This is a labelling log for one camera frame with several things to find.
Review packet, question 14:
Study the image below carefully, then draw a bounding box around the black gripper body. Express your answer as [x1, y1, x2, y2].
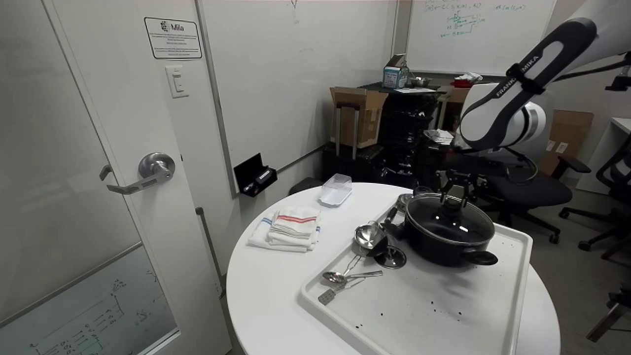
[435, 165, 478, 188]

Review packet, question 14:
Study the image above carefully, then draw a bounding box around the glass lid with black knob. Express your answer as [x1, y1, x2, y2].
[401, 190, 496, 246]

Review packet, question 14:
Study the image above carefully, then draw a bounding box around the black cooking pot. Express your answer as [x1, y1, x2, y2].
[389, 190, 500, 267]

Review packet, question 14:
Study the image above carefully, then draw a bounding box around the black office chair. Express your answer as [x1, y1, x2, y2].
[557, 133, 631, 253]
[459, 147, 593, 246]

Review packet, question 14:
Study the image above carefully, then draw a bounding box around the dark kitchen utensil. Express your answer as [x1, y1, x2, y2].
[374, 240, 409, 269]

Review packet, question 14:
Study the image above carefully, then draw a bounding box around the steel ladle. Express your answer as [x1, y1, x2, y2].
[350, 208, 395, 255]

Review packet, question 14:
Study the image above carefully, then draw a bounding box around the red item on shelf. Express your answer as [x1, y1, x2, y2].
[451, 70, 484, 90]

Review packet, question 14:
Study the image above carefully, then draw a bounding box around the clear plastic container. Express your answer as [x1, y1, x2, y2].
[317, 171, 354, 208]

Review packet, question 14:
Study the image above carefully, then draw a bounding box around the open cardboard box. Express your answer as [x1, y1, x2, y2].
[326, 84, 389, 151]

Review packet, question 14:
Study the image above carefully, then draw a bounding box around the closed cardboard box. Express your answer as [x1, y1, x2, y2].
[535, 108, 595, 177]

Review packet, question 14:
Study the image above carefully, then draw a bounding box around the white plastic tray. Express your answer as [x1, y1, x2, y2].
[295, 194, 533, 355]

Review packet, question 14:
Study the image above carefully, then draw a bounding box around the small teal box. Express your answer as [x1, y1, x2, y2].
[382, 52, 409, 90]

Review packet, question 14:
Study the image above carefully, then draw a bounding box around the steel spoon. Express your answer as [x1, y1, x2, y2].
[319, 267, 384, 289]
[315, 253, 364, 305]

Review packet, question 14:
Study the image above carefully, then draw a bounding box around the whiteboard with green writing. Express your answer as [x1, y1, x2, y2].
[403, 0, 559, 78]

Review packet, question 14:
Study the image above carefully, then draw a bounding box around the black chair base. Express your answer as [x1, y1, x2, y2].
[585, 283, 631, 344]

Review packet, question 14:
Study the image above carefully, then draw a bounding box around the black marker holder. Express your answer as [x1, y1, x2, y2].
[230, 151, 279, 198]

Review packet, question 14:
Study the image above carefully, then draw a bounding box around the white door sign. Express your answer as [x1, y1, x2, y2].
[141, 15, 204, 62]

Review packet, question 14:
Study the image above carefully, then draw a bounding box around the white door with window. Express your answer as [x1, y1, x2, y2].
[40, 0, 232, 355]

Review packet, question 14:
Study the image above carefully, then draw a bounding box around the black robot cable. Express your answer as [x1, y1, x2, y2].
[549, 50, 631, 86]

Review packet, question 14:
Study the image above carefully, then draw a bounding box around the wall whiteboard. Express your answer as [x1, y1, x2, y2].
[194, 0, 403, 198]

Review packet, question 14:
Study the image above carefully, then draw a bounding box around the white light switch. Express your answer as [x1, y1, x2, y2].
[163, 62, 190, 100]

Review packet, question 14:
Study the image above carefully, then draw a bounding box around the silver door lever handle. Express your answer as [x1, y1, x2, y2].
[96, 149, 177, 196]

